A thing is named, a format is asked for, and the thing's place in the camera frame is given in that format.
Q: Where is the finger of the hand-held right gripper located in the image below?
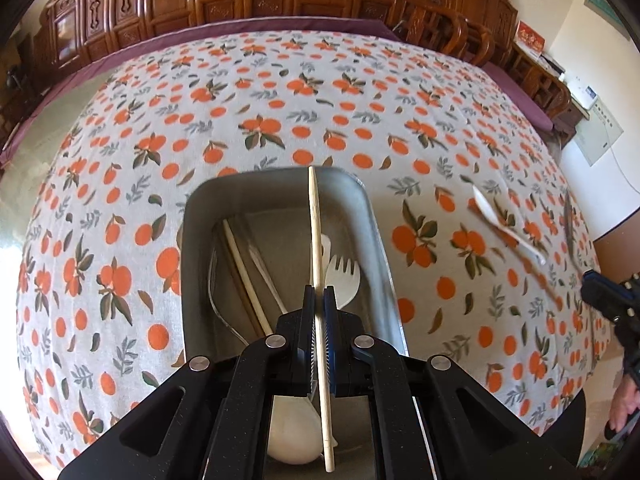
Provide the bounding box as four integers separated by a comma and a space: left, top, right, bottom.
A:
582, 269, 640, 322
614, 322, 640, 362

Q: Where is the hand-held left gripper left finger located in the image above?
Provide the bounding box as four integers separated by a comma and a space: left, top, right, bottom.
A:
57, 284, 318, 480

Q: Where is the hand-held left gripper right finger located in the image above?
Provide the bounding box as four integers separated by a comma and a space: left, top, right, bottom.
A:
324, 285, 583, 480

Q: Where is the white plastic fork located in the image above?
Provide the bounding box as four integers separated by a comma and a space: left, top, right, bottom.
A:
324, 255, 362, 311

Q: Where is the thin pale chopstick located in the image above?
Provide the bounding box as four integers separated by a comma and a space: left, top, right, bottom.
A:
247, 245, 288, 313

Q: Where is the light wooden chopstick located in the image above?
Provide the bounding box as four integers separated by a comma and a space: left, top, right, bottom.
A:
221, 219, 275, 337
307, 165, 336, 473

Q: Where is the metal fork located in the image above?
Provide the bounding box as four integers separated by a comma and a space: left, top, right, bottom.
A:
206, 247, 251, 347

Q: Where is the large white plastic spoon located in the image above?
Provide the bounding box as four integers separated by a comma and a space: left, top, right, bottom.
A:
266, 234, 338, 465

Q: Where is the cream plastic spoon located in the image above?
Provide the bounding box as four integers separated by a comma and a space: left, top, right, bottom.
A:
471, 184, 547, 267

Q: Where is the grey metal container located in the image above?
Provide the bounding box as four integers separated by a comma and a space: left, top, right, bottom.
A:
179, 166, 412, 480

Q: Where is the person's right hand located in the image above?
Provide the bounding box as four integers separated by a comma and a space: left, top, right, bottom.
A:
605, 372, 640, 443

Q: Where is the colourful printed packet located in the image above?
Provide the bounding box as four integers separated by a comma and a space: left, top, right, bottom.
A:
580, 442, 621, 469

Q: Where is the white box appliance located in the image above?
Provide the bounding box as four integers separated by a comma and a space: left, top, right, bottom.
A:
569, 77, 602, 109

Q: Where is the purple seat cushion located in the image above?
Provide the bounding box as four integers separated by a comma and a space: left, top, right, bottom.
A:
480, 62, 554, 132

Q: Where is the orange fruit print tablecloth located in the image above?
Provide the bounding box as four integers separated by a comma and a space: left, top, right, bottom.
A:
12, 30, 613, 471

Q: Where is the red calendar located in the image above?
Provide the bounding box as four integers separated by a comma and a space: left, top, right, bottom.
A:
516, 21, 547, 52

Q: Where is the wooden armchair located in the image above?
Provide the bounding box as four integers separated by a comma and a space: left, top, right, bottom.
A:
394, 0, 497, 67

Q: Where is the long carved wooden bench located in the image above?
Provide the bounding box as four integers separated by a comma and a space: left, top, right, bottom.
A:
30, 0, 403, 70

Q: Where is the green framed wall poster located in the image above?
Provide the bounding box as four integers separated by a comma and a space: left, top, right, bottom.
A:
584, 0, 629, 27

